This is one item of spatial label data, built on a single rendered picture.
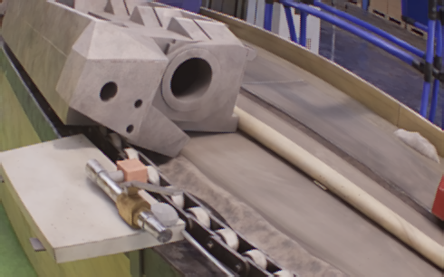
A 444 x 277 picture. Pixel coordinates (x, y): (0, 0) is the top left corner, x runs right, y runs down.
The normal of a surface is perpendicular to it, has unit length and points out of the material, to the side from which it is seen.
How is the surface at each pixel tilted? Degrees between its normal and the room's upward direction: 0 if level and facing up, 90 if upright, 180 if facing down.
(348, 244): 0
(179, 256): 0
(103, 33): 38
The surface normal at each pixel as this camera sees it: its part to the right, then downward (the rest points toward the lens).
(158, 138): 0.55, 0.39
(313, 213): 0.11, -0.91
